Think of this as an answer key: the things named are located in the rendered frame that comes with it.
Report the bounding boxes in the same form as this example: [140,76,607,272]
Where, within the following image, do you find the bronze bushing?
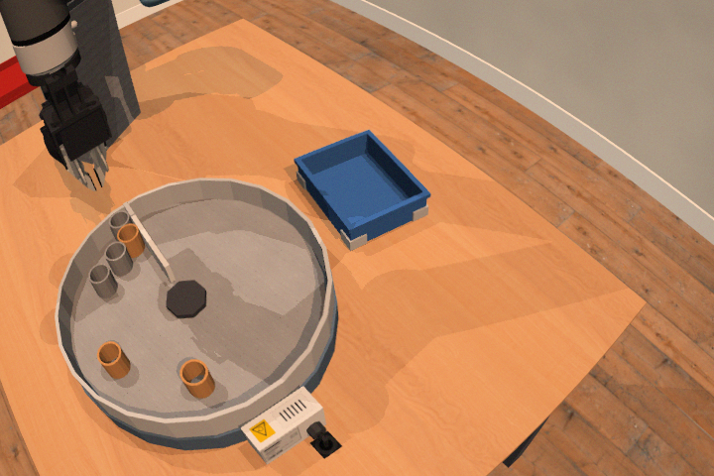
[97,341,131,379]
[179,359,215,399]
[117,224,145,258]

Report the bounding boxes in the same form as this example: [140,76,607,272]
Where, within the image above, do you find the grey round turntable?
[55,178,342,465]

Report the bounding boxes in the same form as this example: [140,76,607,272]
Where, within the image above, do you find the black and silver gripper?
[26,48,112,191]

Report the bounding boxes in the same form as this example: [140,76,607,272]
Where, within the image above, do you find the grey metal sleeve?
[104,241,133,277]
[109,210,133,241]
[88,263,118,298]

